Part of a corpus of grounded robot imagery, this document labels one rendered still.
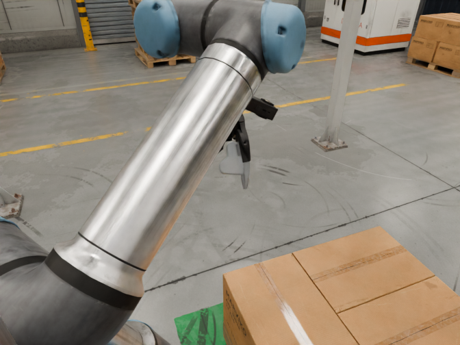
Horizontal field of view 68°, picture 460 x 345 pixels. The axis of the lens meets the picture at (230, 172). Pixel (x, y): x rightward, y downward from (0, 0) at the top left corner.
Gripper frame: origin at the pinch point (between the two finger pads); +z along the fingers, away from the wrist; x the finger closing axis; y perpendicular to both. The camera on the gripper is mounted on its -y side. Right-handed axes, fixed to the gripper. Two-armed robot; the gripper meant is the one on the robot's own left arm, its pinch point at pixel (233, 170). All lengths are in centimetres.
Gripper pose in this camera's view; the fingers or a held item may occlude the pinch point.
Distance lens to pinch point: 71.0
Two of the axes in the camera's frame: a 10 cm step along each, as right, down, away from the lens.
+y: -9.2, 2.2, -3.4
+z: 0.0, 8.4, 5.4
